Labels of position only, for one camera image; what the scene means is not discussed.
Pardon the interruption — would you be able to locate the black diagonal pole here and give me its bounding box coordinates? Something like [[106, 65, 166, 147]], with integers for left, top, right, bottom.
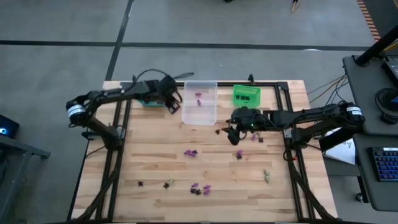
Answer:
[[354, 24, 398, 67]]

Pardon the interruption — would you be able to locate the grey desk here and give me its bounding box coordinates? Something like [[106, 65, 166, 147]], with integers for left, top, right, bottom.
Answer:
[[353, 133, 398, 213], [341, 54, 398, 136]]

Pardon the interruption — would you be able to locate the black flat device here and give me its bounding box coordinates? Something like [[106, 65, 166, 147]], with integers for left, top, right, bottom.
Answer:
[[381, 57, 398, 88]]

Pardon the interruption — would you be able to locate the grey metal stand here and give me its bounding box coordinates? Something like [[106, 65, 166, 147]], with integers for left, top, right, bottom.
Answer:
[[0, 135, 52, 224]]

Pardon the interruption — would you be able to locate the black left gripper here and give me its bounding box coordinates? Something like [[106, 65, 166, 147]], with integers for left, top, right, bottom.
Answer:
[[148, 72, 196, 115]]

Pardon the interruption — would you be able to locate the green plastic basket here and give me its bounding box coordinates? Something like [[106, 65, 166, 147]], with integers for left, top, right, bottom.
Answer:
[[232, 84, 261, 109]]

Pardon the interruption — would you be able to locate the teal plastic bin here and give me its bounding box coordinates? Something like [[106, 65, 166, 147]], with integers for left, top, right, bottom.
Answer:
[[138, 93, 168, 108]]

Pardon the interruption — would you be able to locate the black backlit keyboard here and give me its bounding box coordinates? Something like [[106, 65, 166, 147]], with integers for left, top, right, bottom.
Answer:
[[368, 146, 398, 183]]

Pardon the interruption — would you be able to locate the black box with blue light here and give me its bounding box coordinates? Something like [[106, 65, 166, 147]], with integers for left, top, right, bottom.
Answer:
[[0, 114, 20, 139]]

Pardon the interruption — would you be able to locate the clear plastic bin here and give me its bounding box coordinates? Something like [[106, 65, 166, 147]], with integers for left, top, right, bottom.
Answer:
[[181, 80, 218, 126]]

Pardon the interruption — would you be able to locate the black round device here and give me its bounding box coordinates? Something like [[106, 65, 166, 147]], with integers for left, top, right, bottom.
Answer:
[[374, 87, 398, 125]]

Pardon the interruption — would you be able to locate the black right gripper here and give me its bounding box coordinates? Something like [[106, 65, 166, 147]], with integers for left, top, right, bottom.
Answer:
[[226, 106, 269, 147]]

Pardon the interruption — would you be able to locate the white paper sheet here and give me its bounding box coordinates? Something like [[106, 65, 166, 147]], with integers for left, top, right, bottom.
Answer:
[[323, 136, 357, 166]]

